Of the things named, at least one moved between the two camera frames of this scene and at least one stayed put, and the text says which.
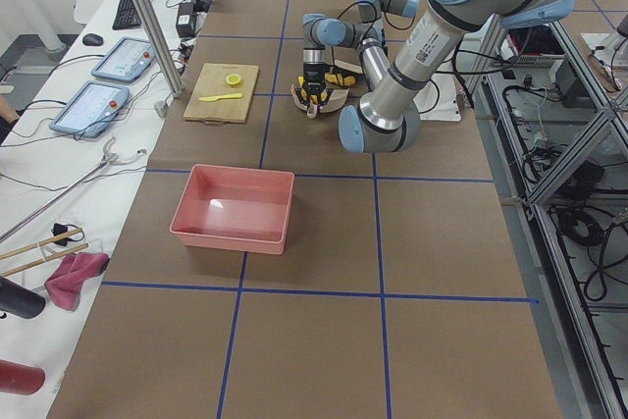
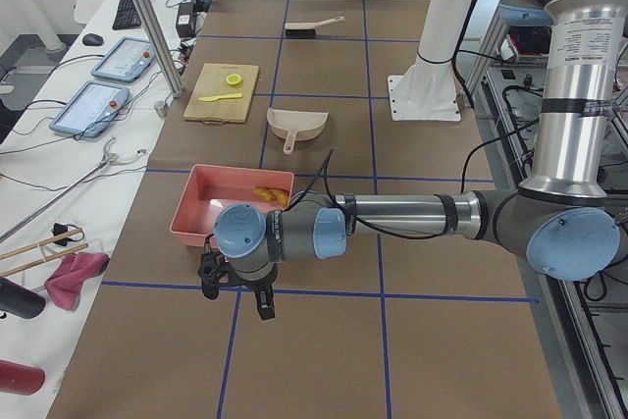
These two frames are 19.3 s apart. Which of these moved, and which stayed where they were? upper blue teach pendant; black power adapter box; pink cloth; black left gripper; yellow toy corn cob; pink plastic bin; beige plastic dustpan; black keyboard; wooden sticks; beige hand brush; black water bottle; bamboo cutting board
Moved: black left gripper; beige plastic dustpan; beige hand brush; yellow toy corn cob
Stayed: black power adapter box; pink plastic bin; upper blue teach pendant; black water bottle; black keyboard; bamboo cutting board; wooden sticks; pink cloth
